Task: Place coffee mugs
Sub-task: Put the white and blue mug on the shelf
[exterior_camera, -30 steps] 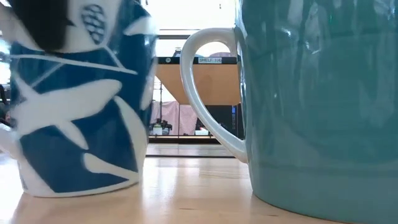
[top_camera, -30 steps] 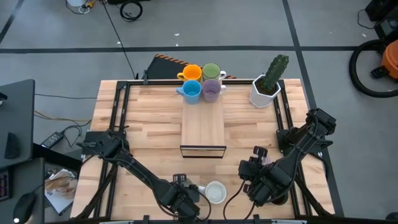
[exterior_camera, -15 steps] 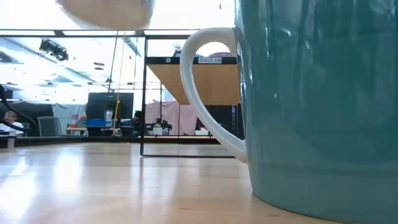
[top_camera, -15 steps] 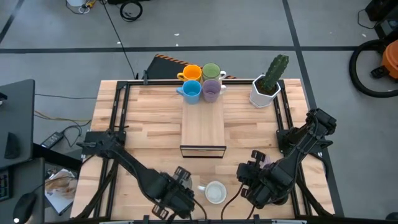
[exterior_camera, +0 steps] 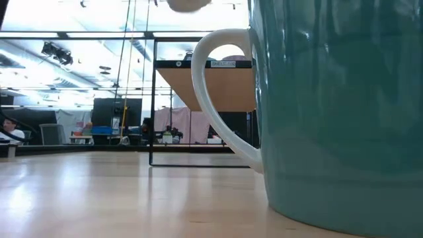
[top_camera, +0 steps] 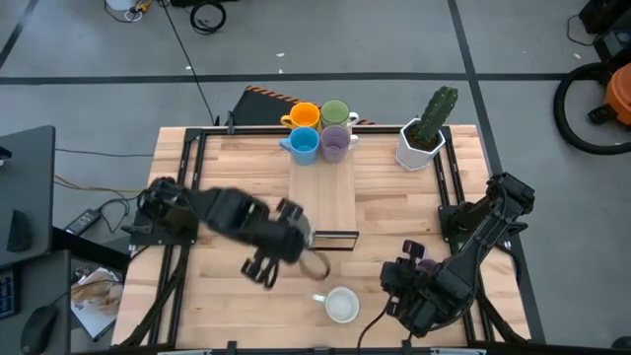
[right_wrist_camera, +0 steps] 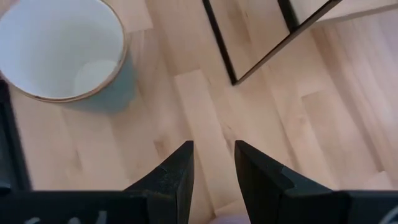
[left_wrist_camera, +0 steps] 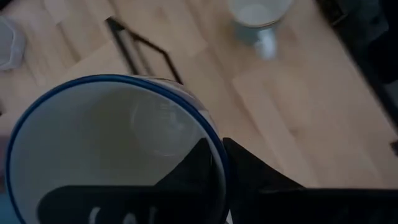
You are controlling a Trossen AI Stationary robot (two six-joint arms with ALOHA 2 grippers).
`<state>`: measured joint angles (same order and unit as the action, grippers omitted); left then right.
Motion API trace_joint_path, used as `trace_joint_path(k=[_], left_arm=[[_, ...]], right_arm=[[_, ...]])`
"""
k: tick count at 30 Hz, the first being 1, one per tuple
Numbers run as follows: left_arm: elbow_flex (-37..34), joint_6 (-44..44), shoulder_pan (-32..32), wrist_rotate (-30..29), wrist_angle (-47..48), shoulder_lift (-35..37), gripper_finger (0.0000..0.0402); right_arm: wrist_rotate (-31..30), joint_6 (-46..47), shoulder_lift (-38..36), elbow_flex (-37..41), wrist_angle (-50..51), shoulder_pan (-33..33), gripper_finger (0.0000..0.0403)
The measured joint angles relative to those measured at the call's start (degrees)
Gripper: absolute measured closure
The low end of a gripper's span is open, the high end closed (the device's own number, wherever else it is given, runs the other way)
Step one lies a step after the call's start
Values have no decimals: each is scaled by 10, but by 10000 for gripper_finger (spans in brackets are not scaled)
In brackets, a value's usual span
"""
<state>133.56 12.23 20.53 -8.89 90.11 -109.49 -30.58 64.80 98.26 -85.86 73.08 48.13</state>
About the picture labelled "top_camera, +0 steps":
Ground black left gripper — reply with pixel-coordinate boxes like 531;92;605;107
236;196;317;291

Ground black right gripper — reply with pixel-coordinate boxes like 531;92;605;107
380;240;448;339

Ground light blue mug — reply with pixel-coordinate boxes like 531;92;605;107
279;126;320;167

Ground purple mug white handle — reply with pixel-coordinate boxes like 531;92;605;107
319;124;360;164

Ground orange mug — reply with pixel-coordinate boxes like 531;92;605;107
279;102;321;130

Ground green mug white handle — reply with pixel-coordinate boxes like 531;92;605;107
319;99;360;130

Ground black hazard-striped mat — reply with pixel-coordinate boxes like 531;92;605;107
230;85;376;127

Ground green cactus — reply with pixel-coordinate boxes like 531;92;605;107
413;86;459;149

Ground crumpled brown paper bag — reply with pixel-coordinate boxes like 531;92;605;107
71;268;124;320

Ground black power adapter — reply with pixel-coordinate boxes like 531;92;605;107
63;208;104;237

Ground white papers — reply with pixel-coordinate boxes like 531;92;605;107
71;295;122;342

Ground dark grey side table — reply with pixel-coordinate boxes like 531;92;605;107
0;248;73;355

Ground black computer mouse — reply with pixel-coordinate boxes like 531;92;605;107
19;304;59;354

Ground black rounded desk device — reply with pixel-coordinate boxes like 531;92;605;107
7;209;35;253

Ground grey desk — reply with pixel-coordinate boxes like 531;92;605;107
0;125;56;270

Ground orange vacuum cleaner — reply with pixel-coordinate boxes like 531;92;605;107
589;62;631;127

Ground dark keyboard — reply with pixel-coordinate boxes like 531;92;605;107
0;268;21;320

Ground black equipment case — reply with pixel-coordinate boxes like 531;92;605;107
579;0;631;63

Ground wooden shelf riser black frame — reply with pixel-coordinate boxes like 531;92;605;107
285;117;360;251

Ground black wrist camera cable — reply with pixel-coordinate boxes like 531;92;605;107
357;294;395;349

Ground black aluminium table frame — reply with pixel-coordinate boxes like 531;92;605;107
117;125;531;352

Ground long black floor cable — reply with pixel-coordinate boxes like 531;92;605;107
157;0;221;127

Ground black vacuum hose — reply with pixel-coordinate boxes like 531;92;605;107
552;62;631;157

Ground coiled black cable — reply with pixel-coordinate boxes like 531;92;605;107
189;0;228;36

